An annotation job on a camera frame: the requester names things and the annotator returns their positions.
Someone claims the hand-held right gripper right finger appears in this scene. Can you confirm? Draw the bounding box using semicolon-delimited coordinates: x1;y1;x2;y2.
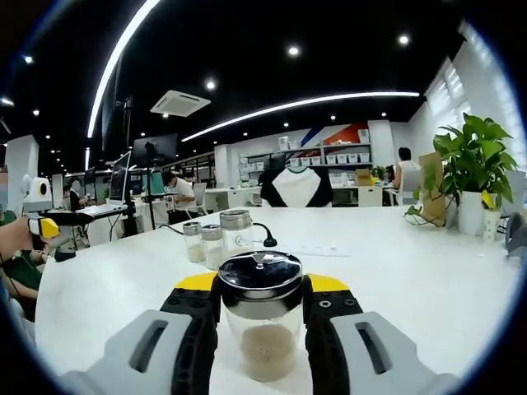
302;273;458;395

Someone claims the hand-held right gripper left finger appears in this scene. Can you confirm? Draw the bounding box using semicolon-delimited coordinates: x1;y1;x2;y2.
61;271;222;395

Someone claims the small seasoning bottle beige powder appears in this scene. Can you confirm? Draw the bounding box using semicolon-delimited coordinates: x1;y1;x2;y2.
182;221;205;263

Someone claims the small seasoning bottle white powder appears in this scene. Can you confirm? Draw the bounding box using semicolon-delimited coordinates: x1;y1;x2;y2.
200;224;226;271

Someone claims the tall seasoning bottle brown powder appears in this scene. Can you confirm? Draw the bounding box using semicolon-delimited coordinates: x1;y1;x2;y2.
217;249;305;383

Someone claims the tall seasoning bottle pale powder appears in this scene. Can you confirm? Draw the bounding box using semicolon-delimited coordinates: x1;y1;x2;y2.
219;209;255;264

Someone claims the person's left hand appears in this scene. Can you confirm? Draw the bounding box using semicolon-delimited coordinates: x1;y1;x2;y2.
0;213;49;258

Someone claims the long ceiling light strip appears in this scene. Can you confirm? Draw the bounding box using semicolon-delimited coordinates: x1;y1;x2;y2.
180;91;421;143
86;0;162;140

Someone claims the teal panel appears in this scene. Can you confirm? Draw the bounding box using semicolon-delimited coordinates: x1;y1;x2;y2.
150;168;166;198

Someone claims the black stand pole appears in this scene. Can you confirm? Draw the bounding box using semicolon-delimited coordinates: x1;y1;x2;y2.
122;96;137;231

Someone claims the black monitor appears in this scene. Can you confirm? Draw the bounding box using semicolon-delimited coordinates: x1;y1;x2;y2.
132;132;179;165

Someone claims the ceiling air conditioner unit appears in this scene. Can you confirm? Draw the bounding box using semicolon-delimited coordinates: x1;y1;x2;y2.
150;89;212;115

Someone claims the shelf of white storage boxes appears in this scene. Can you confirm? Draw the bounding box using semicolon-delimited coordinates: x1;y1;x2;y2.
238;129;374;184

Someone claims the small white patterned pot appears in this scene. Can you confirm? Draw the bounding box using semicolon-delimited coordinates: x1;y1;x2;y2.
482;189;503;242

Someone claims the grey plastic figure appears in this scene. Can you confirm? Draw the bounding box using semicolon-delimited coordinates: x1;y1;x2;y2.
504;213;527;268

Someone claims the green plant in white pot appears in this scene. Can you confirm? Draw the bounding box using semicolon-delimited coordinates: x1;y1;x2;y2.
405;113;520;238

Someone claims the group of round ceiling downlights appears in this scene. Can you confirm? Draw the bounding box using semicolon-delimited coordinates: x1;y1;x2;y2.
22;35;411;174

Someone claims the black power cable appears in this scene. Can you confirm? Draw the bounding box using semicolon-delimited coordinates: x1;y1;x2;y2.
159;221;279;250

